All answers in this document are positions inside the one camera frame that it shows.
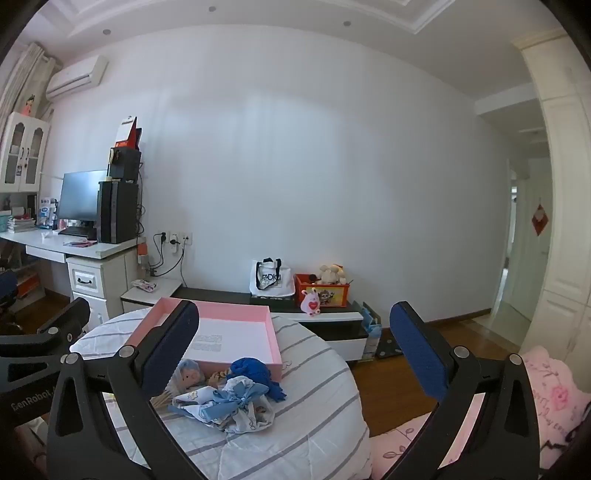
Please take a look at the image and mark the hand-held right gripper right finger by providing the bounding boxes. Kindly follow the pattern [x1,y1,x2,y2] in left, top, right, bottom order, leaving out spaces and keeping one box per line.
[389,301,541,480]

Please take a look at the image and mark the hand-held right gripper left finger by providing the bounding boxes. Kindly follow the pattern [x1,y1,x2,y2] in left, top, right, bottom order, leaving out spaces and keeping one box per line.
[46,299,200,480]

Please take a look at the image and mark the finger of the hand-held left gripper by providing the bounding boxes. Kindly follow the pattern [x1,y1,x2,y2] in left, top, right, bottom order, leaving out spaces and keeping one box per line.
[0,298,90,357]

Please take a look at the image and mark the blue plush doll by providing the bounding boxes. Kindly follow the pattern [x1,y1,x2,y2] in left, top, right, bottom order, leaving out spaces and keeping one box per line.
[178,359,206,393]

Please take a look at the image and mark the pink shallow box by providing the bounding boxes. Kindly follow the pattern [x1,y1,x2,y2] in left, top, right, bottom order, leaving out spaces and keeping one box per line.
[126,297,283,381]

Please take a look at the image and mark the printed cloth pouch blue ribbon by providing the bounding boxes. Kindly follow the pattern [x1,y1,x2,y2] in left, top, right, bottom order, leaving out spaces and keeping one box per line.
[168,376,275,435]

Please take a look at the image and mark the dark blue towel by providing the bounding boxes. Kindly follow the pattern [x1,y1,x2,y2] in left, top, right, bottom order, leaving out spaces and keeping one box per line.
[228,357,287,402]

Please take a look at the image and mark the black floor mat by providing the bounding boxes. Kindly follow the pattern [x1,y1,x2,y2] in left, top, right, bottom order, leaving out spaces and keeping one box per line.
[375,337,404,360]

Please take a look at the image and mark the white desk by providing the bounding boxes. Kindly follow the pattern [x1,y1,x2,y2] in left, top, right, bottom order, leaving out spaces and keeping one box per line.
[0,228,139,333]

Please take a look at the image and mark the black and white low cabinet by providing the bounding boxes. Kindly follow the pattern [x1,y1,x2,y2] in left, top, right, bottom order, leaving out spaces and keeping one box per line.
[121,277,370,361]

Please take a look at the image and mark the black keyboard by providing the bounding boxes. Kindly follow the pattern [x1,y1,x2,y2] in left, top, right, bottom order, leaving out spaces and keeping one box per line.
[59,226,98,241]

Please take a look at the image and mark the orange toy box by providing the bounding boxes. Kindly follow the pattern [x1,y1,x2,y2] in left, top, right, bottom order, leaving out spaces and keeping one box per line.
[294,273,352,308]

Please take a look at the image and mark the blue and white carton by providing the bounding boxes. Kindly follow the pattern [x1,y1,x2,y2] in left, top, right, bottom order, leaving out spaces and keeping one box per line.
[39,198,58,228]

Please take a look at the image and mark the beige plush toy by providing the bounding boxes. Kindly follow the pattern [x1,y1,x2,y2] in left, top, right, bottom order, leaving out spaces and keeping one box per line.
[316,264,349,284]

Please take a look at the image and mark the pink plush with red heart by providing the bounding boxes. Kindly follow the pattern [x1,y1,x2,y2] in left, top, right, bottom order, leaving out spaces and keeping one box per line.
[300,287,322,317]

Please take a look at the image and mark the black computer tower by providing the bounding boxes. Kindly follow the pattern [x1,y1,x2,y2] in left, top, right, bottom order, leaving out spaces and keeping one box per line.
[97,180,139,244]

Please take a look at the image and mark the white tote bag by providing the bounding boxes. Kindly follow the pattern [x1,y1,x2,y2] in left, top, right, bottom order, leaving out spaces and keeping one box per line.
[250,258,296,298]

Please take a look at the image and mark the black computer monitor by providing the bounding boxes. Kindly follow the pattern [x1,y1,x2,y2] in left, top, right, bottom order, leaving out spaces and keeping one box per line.
[55,170,108,221]

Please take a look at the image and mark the pink floral pillow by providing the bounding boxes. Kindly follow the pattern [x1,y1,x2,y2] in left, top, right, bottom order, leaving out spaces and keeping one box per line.
[369,344,591,480]

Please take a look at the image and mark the black speaker box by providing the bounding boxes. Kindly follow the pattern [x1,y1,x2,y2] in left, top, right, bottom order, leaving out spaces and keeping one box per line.
[109,147,141,182]

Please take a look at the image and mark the white glass-door cabinet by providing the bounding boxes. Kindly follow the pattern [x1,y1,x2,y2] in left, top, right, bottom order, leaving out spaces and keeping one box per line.
[0,112,51,193]

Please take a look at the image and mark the red door ornament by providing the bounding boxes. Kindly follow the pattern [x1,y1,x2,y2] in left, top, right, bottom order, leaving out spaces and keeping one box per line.
[531,198,549,237]

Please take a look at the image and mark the red and white paper bag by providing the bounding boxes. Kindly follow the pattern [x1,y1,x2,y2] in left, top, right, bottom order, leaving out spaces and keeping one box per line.
[115,115,143,149]

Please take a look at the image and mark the white air conditioner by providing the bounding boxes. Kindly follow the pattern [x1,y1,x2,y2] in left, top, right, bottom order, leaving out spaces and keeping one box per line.
[45,55,109,100]

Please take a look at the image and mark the beige curtain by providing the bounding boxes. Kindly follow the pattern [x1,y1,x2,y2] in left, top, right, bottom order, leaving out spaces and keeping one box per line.
[0,42,61,125]

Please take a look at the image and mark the black power cables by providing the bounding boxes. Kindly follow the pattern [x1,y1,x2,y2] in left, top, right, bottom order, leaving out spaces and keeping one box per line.
[150,233,188,287]

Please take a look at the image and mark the white wall outlet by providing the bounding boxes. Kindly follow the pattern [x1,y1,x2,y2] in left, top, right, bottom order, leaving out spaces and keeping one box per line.
[157,230,192,247]

